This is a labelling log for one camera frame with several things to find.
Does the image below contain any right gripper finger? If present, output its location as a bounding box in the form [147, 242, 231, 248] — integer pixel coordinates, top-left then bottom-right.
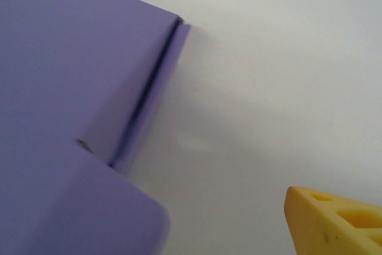
[283, 186, 382, 255]

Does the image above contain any purple paper box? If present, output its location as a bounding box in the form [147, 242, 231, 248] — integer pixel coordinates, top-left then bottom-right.
[0, 0, 192, 255]

